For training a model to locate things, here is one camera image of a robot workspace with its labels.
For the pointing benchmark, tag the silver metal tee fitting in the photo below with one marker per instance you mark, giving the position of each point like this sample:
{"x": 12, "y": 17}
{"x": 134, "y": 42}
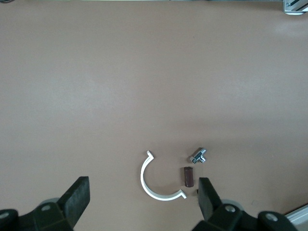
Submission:
{"x": 198, "y": 156}

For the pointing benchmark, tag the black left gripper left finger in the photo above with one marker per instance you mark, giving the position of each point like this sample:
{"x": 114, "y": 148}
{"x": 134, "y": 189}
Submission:
{"x": 75, "y": 201}

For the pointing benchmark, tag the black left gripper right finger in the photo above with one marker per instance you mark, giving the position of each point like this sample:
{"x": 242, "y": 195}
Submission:
{"x": 207, "y": 199}

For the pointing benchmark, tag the aluminium frame profile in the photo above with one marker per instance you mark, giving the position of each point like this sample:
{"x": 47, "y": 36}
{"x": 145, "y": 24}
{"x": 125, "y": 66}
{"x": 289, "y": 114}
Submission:
{"x": 296, "y": 6}

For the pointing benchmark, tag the brown cylindrical sleeve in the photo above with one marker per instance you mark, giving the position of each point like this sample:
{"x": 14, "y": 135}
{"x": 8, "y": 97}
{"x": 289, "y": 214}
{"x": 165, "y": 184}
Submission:
{"x": 188, "y": 177}

